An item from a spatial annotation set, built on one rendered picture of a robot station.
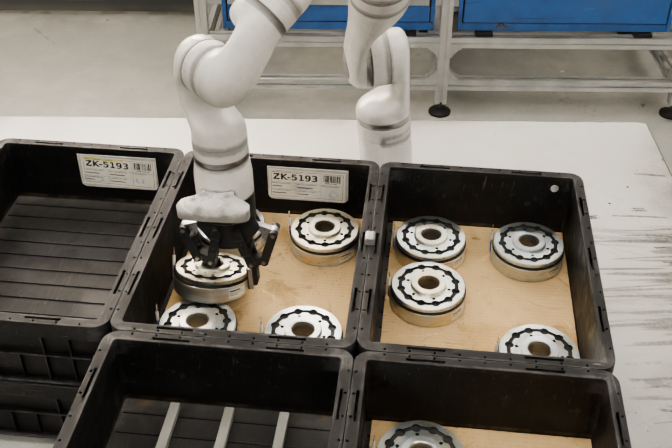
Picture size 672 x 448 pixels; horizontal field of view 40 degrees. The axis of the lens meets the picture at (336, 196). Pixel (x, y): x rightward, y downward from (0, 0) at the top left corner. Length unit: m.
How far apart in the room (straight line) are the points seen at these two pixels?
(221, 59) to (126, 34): 2.95
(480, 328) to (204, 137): 0.45
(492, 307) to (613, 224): 0.47
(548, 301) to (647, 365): 0.21
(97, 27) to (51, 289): 2.79
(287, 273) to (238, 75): 0.38
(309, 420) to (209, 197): 0.30
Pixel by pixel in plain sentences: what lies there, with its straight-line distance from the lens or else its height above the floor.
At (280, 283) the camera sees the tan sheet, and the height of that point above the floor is 0.83.
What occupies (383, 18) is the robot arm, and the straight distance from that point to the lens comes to 1.35.
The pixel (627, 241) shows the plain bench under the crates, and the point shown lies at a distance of 1.69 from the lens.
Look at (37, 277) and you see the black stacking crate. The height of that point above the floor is 0.83.
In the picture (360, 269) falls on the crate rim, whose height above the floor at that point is 0.93.
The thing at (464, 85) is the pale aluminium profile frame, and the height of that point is 0.12.
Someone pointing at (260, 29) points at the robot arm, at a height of 1.23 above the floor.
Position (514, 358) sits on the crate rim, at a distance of 1.10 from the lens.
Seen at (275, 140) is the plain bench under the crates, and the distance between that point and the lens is 1.88.
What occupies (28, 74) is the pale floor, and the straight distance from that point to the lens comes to 3.79.
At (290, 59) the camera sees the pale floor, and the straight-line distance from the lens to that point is 3.71.
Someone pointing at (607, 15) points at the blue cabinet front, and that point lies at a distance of 3.29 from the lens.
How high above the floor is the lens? 1.70
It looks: 36 degrees down
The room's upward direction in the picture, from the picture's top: straight up
